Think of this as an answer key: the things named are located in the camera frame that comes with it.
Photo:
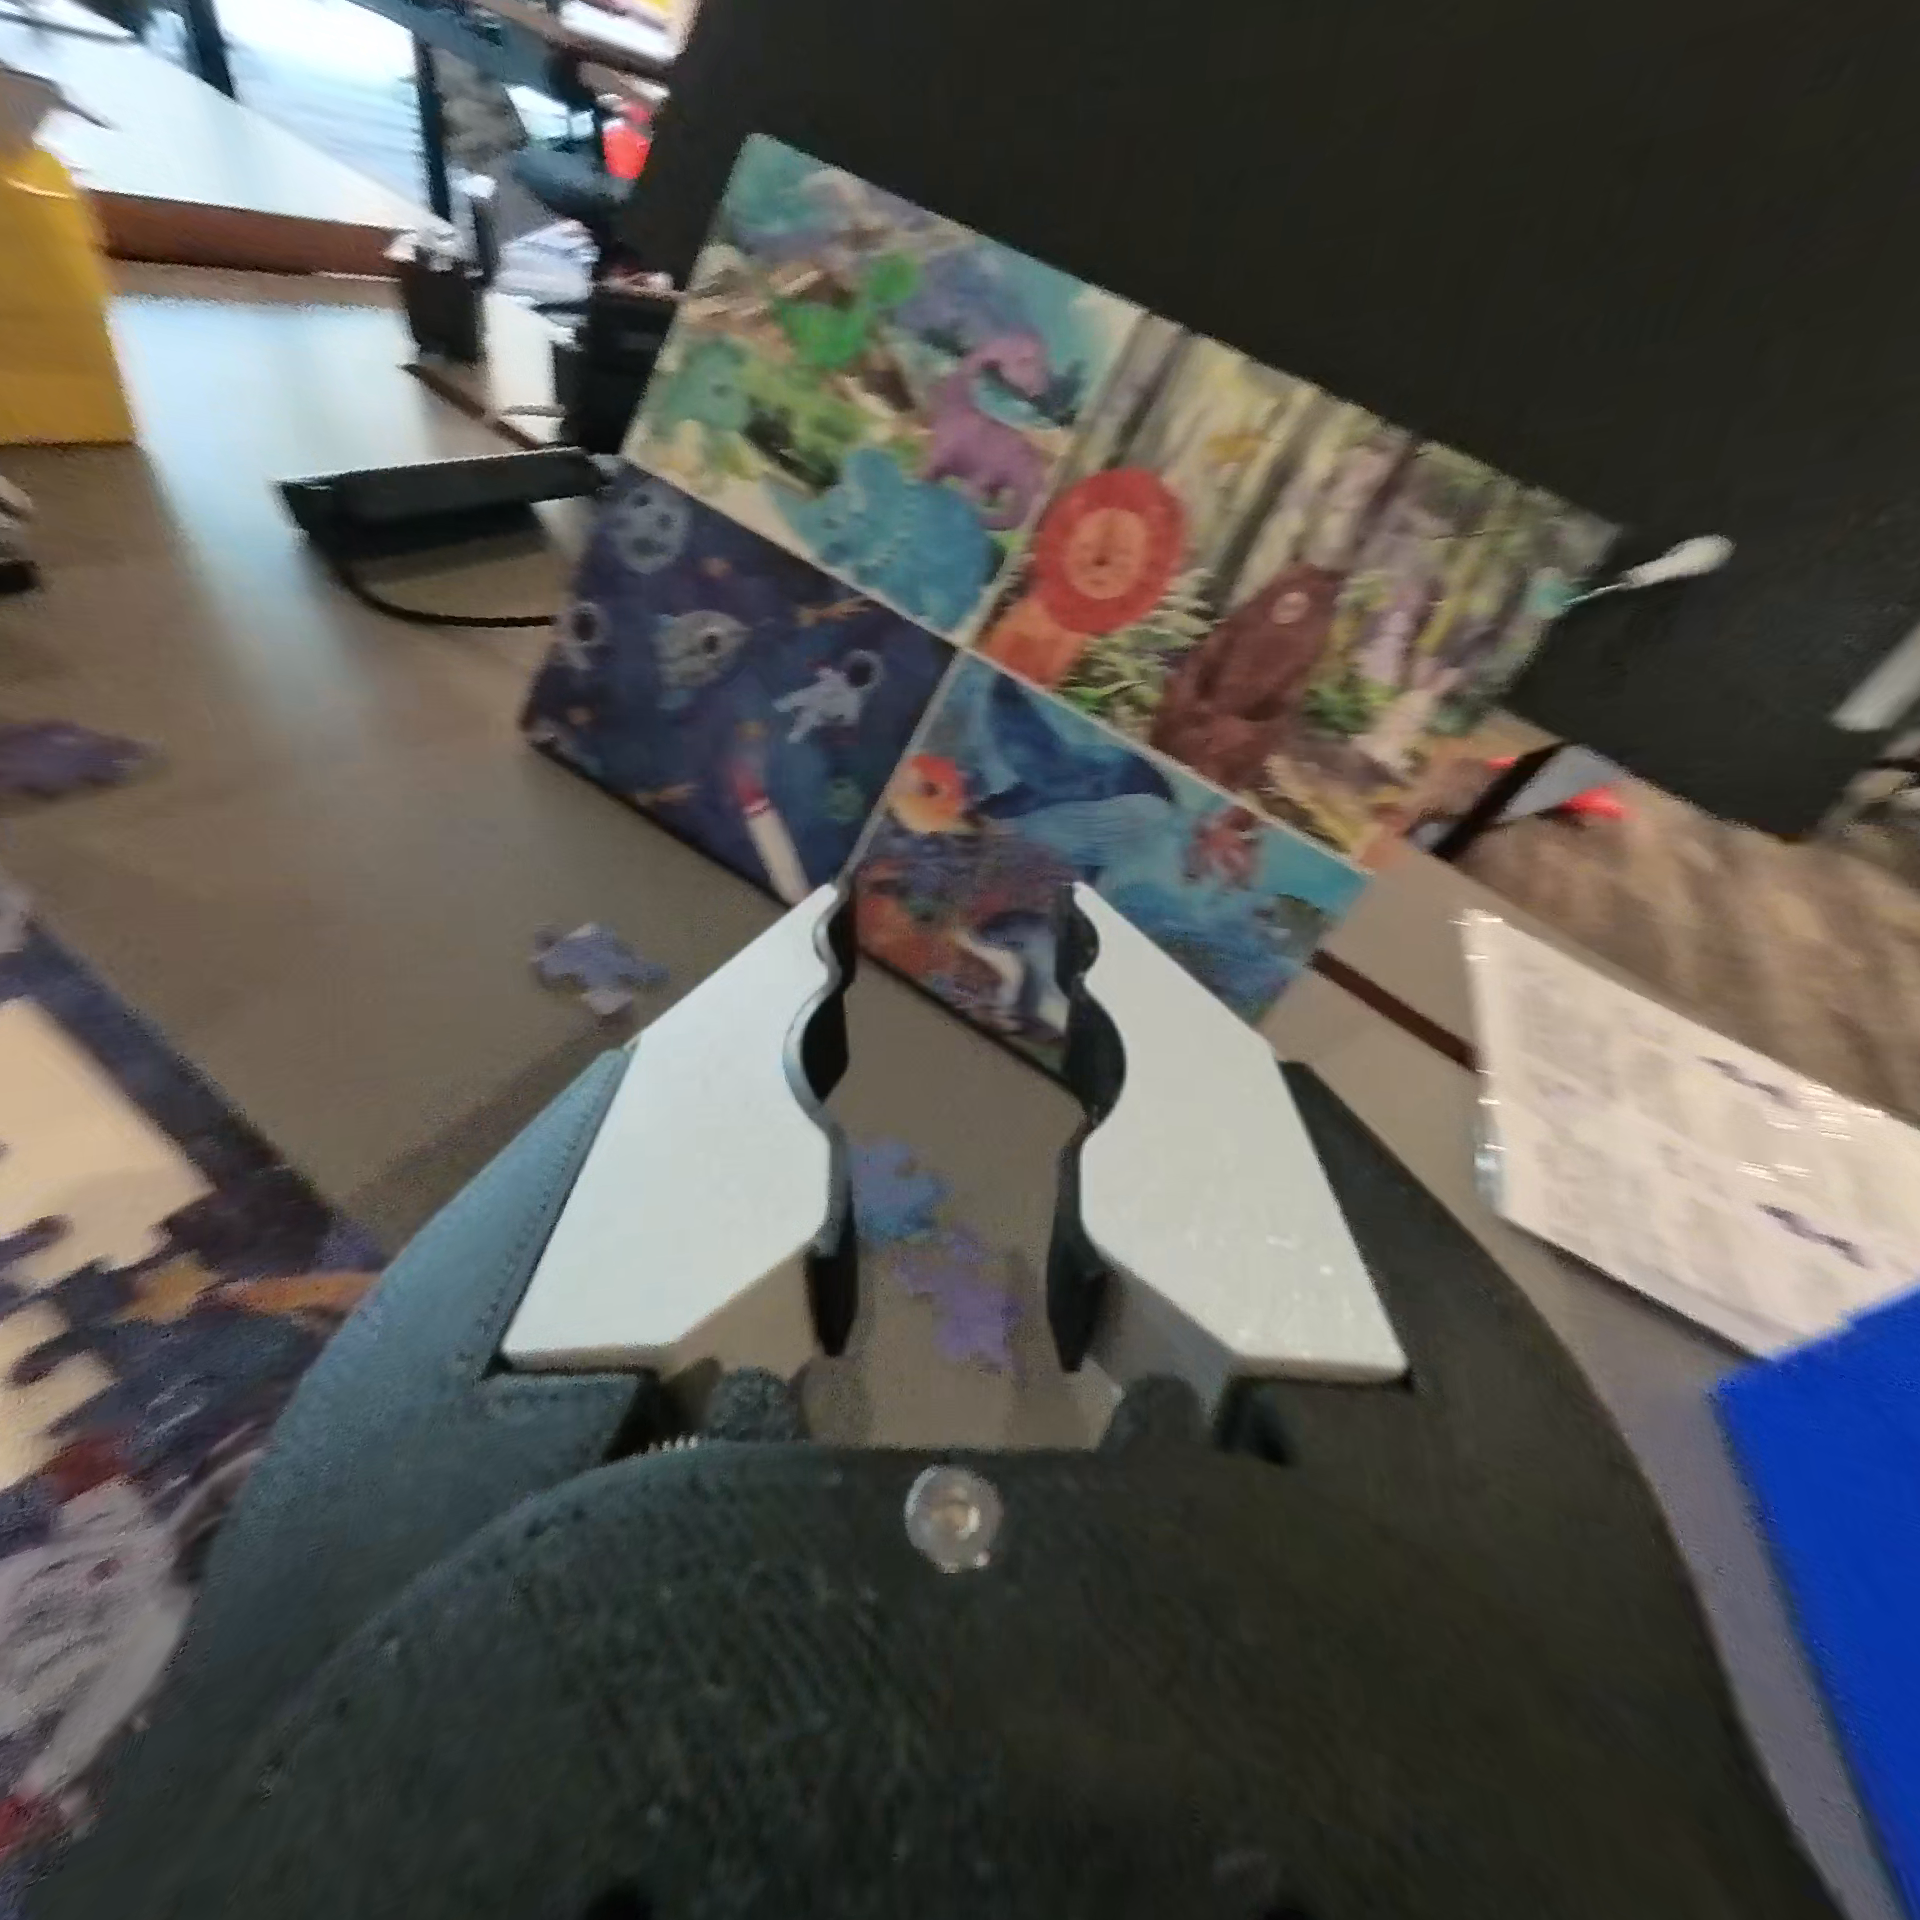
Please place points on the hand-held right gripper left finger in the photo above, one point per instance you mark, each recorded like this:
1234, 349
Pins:
674, 1200

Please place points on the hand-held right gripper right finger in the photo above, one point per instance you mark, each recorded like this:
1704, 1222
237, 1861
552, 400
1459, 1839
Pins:
1230, 1200

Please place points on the light blue puzzle piece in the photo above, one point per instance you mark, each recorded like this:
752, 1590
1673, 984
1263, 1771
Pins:
897, 1195

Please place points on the dark blue puzzle piece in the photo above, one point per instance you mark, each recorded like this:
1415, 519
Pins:
975, 1306

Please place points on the space jigsaw puzzle board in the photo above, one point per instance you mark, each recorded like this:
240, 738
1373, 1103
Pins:
149, 1245

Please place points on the purple puzzle piece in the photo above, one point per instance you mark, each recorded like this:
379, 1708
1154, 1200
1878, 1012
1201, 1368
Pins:
66, 755

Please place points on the pale lavender puzzle piece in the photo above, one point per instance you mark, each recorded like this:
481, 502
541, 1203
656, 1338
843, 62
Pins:
599, 964

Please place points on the white printed paper sheet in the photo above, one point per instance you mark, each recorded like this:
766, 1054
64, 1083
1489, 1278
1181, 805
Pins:
1651, 1126

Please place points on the illustrated puzzle box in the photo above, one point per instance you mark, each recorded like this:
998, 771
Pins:
1201, 599

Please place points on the blue flat sheet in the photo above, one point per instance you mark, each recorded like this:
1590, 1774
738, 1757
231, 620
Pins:
1846, 1500

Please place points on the flat black charger device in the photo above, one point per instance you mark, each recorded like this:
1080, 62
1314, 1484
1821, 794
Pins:
435, 487

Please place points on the white plug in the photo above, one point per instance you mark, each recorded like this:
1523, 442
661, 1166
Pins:
1664, 567

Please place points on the black device box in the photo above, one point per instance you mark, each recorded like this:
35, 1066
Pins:
615, 370

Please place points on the small black charger box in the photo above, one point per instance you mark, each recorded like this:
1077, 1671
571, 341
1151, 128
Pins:
441, 301

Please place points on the black partition panel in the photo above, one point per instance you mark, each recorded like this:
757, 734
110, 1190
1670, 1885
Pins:
1350, 182

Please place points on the yellow cardboard box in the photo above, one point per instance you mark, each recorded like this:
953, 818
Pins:
53, 331

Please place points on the white table with wooden edge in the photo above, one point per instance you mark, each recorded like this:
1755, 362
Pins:
225, 150

